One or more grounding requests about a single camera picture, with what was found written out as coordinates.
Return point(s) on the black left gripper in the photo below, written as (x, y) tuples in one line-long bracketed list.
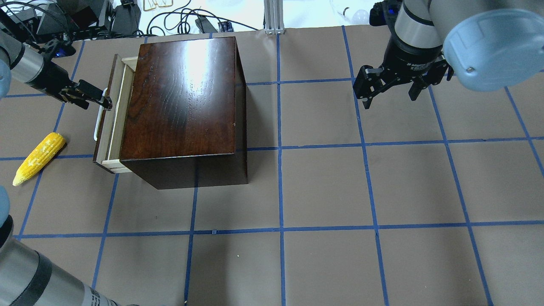
[(50, 78)]

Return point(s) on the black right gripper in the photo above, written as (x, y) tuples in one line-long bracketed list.
[(411, 58)]

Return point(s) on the yellow corn cob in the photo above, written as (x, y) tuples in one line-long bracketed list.
[(43, 153)]

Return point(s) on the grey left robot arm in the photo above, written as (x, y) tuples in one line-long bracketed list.
[(37, 70)]

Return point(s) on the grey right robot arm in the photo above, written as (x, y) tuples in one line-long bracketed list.
[(486, 44)]

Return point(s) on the dark wooden drawer cabinet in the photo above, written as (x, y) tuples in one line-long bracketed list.
[(186, 122)]

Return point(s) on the white light bulb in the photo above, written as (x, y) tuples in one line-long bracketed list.
[(349, 12)]

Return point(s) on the black equipment pile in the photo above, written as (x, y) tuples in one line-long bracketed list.
[(39, 21)]

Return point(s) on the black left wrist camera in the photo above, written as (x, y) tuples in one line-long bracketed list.
[(55, 48)]

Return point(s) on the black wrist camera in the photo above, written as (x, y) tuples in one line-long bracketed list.
[(384, 12), (55, 48)]

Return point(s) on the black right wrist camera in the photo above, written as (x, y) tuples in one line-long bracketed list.
[(384, 12)]

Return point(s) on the gold wire rack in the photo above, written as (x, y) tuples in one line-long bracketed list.
[(149, 5)]

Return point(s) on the black power adapter with cable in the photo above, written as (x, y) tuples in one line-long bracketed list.
[(185, 21)]

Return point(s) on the aluminium frame post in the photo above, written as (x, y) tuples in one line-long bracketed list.
[(273, 17)]

